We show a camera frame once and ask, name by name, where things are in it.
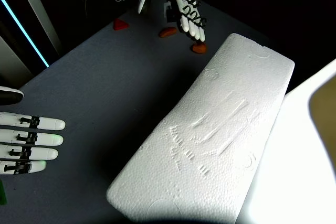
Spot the beige wall panel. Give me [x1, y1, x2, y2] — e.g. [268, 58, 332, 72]
[0, 35, 34, 83]

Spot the toy chicken drumstick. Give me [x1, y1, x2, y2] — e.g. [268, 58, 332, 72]
[158, 27, 179, 39]

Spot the cyan light strip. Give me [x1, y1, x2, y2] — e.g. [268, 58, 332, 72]
[0, 0, 50, 68]

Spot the toy bread pastry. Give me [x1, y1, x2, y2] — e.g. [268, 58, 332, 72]
[113, 18, 130, 31]

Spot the white frame post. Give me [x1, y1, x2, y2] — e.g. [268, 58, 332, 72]
[12, 0, 65, 53]

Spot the large white casing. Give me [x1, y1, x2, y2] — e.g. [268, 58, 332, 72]
[236, 58, 336, 224]

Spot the green toy piece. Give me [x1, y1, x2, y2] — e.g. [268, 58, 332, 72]
[0, 178, 8, 206]

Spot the grey table cloth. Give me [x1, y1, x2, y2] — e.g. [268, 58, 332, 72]
[0, 0, 266, 224]

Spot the toy cheese wedge with holes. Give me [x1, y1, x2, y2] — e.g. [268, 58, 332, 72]
[192, 42, 208, 55]

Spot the white styrofoam lid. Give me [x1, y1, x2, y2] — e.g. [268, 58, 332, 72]
[106, 33, 295, 224]

